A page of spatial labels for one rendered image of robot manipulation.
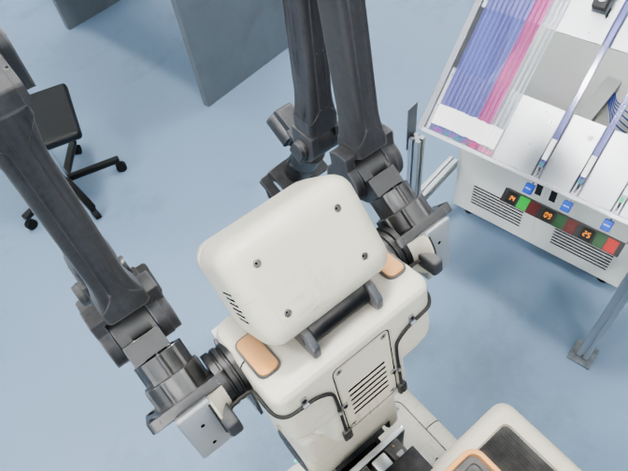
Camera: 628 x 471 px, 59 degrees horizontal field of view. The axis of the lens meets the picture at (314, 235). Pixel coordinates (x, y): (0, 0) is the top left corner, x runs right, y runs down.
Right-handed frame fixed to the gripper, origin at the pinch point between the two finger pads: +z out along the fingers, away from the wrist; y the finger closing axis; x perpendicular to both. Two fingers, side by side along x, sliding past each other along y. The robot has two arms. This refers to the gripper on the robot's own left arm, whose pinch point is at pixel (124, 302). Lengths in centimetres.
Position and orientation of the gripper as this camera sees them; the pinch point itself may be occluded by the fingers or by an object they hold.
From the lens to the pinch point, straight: 115.7
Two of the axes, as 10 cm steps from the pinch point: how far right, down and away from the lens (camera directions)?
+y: -8.0, 5.2, -3.0
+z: -1.9, 2.6, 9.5
